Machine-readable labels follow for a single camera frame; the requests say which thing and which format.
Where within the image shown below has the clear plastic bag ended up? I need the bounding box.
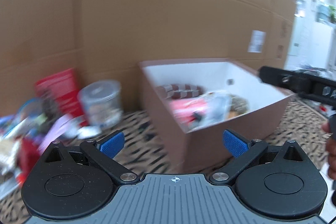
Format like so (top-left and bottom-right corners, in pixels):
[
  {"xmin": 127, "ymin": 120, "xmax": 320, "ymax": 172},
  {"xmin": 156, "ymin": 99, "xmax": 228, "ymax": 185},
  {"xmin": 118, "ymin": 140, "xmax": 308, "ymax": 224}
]
[{"xmin": 203, "ymin": 90, "xmax": 232, "ymax": 125}]

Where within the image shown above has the person's right hand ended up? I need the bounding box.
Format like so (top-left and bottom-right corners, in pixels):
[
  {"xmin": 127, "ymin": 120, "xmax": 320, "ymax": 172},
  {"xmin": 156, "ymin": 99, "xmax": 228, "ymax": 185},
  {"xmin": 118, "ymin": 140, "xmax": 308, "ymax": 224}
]
[{"xmin": 326, "ymin": 136, "xmax": 336, "ymax": 180}]

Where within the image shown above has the letter patterned rug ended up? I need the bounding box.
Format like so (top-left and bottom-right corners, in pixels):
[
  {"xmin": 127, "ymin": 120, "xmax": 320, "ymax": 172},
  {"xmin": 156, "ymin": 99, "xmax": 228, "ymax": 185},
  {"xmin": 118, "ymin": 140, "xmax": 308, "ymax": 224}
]
[{"xmin": 1, "ymin": 98, "xmax": 330, "ymax": 223}]

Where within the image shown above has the clear cotton swab jar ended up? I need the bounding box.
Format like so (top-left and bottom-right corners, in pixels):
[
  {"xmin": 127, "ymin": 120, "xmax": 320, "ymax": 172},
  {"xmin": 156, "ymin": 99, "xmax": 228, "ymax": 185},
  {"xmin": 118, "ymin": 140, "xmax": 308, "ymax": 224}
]
[{"xmin": 77, "ymin": 80, "xmax": 123, "ymax": 130}]

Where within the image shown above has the pink white storage box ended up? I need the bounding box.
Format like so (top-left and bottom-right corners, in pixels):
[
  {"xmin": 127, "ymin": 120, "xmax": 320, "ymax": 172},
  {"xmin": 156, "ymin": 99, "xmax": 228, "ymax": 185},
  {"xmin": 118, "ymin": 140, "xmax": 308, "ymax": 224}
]
[{"xmin": 139, "ymin": 59, "xmax": 291, "ymax": 173}]

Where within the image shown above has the red booklet box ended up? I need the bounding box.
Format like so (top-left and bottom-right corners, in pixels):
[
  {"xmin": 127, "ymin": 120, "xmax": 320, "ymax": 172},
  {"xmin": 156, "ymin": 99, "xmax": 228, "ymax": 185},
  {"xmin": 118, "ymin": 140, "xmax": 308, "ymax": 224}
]
[{"xmin": 34, "ymin": 68, "xmax": 88, "ymax": 126}]

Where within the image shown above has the white shipping label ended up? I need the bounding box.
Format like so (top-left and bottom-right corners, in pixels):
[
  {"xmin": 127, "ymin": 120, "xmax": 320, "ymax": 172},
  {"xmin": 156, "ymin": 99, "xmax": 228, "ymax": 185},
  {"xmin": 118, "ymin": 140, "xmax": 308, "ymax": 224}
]
[{"xmin": 248, "ymin": 30, "xmax": 266, "ymax": 53}]

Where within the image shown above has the brown striped roll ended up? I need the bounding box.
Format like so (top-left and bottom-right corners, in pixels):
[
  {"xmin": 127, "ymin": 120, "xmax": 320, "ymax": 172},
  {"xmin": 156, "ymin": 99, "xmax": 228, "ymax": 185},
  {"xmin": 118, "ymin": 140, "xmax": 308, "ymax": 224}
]
[{"xmin": 155, "ymin": 84, "xmax": 205, "ymax": 100}]

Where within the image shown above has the large cardboard wall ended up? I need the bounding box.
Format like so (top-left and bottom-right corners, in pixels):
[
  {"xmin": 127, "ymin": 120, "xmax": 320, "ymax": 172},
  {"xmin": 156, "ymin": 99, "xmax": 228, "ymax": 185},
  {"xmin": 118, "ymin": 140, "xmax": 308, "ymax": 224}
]
[{"xmin": 1, "ymin": 0, "xmax": 296, "ymax": 115}]

